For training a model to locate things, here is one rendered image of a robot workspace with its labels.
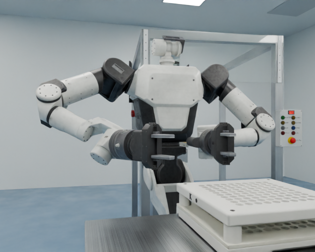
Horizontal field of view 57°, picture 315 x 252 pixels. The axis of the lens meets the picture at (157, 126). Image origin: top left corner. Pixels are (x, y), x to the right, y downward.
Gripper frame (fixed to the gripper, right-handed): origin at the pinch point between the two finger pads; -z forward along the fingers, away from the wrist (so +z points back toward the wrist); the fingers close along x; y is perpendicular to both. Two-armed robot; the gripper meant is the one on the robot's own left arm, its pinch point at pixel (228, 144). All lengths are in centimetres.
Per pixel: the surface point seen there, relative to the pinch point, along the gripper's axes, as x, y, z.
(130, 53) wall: -143, 22, 453
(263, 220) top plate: 9.4, 8.3, -37.9
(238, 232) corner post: 11.0, 12.3, -38.1
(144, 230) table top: 15.2, 25.4, -24.0
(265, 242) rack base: 12.8, 7.9, -37.7
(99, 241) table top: 15.2, 33.6, -28.2
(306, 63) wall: -127, -309, 435
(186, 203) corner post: 12.0, 15.9, -17.1
